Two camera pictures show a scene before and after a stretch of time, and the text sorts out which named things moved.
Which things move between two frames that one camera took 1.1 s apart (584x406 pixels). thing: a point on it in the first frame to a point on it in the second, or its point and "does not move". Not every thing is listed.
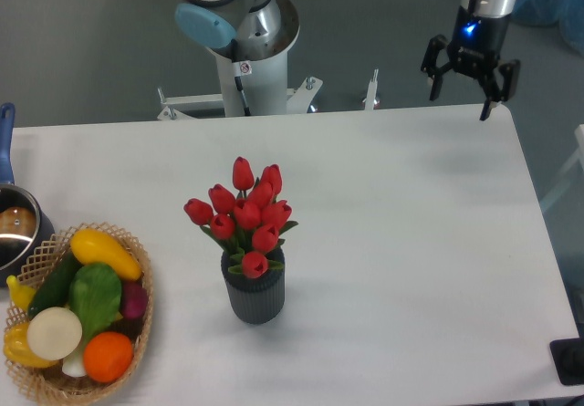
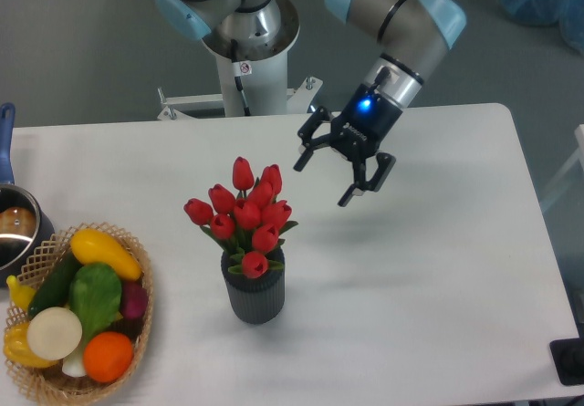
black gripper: [474, 50] to [359, 130]
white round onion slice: [54, 333] does not move
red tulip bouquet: [248, 221] does not move
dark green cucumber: [55, 290] does not move
